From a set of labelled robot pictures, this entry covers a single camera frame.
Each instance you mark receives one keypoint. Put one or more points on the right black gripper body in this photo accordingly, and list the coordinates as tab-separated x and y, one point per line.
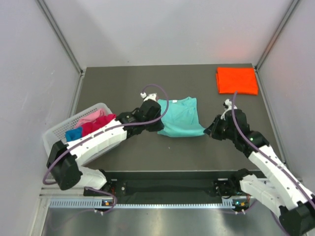
220	131

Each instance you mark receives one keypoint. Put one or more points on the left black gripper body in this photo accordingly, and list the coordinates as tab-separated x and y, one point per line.
155	127

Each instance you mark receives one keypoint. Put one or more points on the teal t-shirt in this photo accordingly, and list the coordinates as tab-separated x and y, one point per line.
181	119

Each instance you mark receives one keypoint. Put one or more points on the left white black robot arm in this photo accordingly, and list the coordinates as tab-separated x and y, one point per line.
66	162

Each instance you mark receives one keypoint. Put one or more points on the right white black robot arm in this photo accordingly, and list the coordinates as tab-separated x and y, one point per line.
287	198

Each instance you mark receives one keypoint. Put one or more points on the folded orange t-shirt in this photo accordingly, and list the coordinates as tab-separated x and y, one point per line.
242	80

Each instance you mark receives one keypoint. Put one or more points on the pink t-shirt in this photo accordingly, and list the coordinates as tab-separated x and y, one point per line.
90	118

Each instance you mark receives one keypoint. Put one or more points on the magenta t-shirt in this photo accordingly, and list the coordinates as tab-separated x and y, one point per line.
90	127

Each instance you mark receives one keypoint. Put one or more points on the blue t-shirt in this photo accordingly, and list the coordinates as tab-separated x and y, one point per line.
74	134

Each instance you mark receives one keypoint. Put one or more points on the white plastic laundry basket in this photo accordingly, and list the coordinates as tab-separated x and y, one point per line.
61	130

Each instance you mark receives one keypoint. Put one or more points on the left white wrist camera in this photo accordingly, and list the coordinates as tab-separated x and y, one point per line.
151	96

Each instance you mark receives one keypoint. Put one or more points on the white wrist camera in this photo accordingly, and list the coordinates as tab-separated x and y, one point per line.
227	107
151	96

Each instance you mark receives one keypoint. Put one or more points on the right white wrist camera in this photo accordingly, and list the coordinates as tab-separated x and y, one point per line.
227	107

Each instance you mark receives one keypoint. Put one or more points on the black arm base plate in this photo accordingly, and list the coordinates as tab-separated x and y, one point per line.
211	183

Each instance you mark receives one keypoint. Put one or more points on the right aluminium corner post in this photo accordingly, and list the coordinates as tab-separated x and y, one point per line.
293	5

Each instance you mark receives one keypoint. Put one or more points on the aluminium corner post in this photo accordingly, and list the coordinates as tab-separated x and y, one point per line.
293	5
59	34

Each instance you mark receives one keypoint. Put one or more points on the left aluminium corner post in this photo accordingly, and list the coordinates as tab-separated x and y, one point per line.
59	34

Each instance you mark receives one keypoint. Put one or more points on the slotted grey cable duct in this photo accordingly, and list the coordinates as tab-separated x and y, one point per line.
100	203

